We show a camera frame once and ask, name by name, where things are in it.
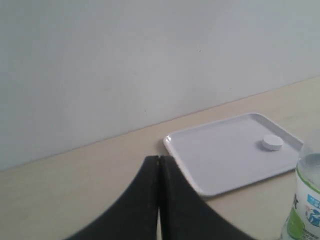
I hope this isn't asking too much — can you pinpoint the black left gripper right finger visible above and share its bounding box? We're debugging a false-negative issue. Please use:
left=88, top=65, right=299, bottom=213
left=158, top=156, right=252, bottom=240

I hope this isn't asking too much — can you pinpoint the white plastic tray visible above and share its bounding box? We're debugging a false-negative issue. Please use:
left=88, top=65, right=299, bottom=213
left=163, top=113, right=303, bottom=197

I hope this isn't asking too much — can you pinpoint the clear plastic drink bottle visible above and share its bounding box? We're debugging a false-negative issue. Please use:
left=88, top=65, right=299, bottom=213
left=279, top=128, right=320, bottom=240

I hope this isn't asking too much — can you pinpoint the white bottle cap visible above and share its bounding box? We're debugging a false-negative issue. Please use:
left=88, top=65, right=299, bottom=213
left=261, top=134, right=284, bottom=151

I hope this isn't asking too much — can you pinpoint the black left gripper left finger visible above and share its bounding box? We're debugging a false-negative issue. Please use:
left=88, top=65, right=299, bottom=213
left=68, top=155, right=160, bottom=240

